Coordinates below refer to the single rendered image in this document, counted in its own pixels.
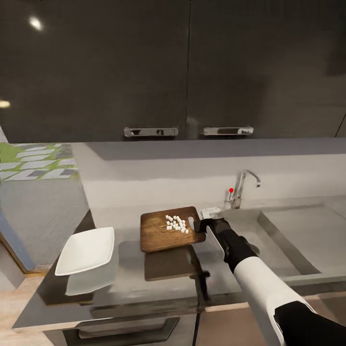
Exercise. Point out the drop in sink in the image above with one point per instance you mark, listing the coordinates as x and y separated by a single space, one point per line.
297 242

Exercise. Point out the bowl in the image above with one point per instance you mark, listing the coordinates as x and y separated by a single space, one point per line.
86 251

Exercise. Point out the cutting board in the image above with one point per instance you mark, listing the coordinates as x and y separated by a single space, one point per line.
155 236

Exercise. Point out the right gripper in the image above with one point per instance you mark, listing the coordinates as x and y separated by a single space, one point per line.
199 226

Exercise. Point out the dishwasher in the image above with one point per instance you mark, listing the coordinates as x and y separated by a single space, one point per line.
163 331

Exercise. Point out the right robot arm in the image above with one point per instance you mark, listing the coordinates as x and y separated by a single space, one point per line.
284 317

